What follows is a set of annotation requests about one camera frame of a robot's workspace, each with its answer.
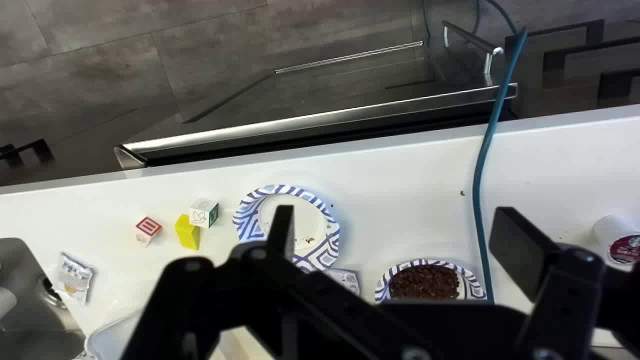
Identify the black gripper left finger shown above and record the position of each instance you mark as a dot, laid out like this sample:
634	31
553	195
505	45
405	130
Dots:
276	244

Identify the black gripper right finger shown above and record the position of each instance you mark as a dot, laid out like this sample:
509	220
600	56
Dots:
529	255

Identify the grey coffeemaker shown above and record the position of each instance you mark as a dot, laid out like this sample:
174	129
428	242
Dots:
35	323

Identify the blue patterned paper plate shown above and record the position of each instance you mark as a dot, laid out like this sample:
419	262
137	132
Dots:
316	229

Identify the white green small cube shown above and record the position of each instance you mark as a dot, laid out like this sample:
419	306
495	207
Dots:
204	213

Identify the yellow block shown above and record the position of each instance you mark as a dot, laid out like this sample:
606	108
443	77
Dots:
186	233

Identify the white coffee pod cup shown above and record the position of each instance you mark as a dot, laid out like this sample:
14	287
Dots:
618	240

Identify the blue bowl with coffee grounds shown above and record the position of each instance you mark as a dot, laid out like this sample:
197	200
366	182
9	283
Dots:
428	278

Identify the red white small cube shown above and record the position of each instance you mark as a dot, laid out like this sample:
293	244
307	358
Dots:
146	229

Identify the white sachet packet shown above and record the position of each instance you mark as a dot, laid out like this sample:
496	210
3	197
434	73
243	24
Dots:
74	278

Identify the silver metal rail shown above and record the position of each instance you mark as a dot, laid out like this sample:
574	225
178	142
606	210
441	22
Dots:
370	120

